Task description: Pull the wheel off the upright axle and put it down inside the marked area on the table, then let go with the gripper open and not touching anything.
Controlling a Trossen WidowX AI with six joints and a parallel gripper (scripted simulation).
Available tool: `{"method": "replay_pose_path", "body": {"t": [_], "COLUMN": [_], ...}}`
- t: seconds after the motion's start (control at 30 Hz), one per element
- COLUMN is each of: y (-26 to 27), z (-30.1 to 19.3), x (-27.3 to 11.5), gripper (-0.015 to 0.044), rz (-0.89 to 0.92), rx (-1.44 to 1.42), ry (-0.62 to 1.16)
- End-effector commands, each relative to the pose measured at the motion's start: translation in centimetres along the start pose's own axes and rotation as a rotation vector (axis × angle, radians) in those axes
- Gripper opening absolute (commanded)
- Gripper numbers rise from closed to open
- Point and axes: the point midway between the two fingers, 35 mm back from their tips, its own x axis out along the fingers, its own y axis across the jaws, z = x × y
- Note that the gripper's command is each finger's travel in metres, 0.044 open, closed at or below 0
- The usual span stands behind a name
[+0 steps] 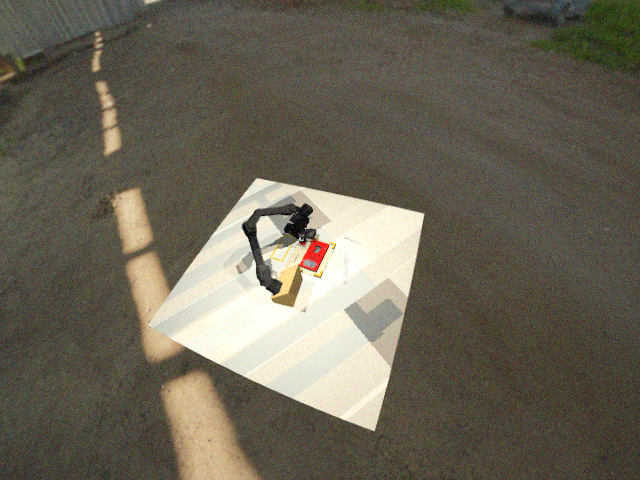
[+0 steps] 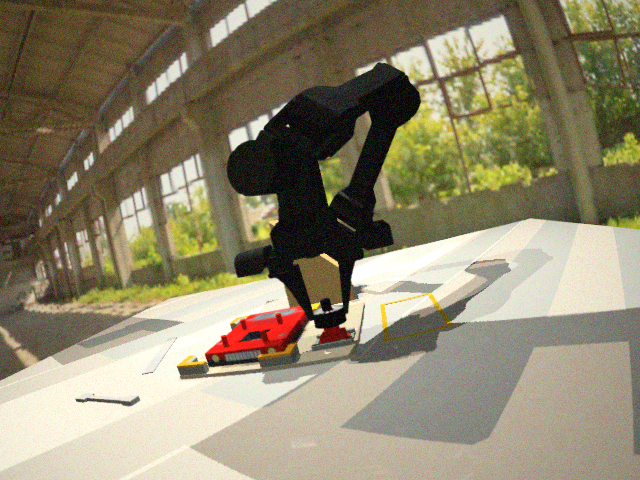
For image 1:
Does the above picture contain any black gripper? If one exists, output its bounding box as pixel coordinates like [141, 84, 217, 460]
[284, 221, 317, 241]

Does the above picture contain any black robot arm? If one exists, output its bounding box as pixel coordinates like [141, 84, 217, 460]
[242, 203, 313, 295]

